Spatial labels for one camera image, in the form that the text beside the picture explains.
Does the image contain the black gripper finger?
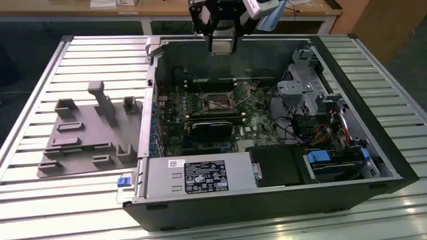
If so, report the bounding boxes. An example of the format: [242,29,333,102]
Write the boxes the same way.
[188,2,220,53]
[232,12,256,52]

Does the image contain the silver CPU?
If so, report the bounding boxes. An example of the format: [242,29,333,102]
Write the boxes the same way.
[209,36,234,56]

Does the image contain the metal wire locking lever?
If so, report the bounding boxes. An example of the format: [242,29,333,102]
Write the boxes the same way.
[194,74,205,101]
[234,95,253,110]

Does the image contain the metal socket cover frame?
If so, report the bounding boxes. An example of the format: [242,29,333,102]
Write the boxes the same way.
[232,83,258,103]

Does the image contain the CPU socket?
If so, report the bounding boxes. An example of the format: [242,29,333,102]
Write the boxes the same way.
[201,92,236,114]

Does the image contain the black RAM slot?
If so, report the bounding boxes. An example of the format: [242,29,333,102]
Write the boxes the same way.
[189,111,241,117]
[188,115,242,122]

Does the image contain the grey metal drive cage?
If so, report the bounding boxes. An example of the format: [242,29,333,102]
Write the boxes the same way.
[274,49,335,117]

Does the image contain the green motherboard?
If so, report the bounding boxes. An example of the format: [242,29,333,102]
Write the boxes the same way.
[154,79,280,158]

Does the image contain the small black expansion card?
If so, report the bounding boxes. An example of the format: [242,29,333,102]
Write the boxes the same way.
[188,120,234,140]

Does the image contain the brown wooden cabinet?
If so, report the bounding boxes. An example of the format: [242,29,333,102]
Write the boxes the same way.
[331,0,427,65]

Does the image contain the wooden desk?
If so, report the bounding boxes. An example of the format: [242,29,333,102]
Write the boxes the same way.
[0,0,344,36]

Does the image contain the black drive bay box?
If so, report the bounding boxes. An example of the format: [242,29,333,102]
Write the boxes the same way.
[248,145,316,189]

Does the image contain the grey parts rack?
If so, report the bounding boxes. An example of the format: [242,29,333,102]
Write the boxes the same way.
[36,81,145,179]

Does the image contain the hard disk in blue carrier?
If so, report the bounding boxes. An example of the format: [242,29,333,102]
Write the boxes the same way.
[302,147,372,185]

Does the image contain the grey power supply unit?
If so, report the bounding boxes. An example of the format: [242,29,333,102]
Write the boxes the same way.
[142,152,258,199]

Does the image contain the blue latch clip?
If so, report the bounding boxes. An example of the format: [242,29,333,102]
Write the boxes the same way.
[116,175,133,188]

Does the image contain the black PC case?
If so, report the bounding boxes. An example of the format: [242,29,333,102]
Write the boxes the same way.
[121,34,420,232]

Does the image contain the orange yellow wire bundle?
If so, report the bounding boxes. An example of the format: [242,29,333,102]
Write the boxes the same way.
[312,124,352,148]

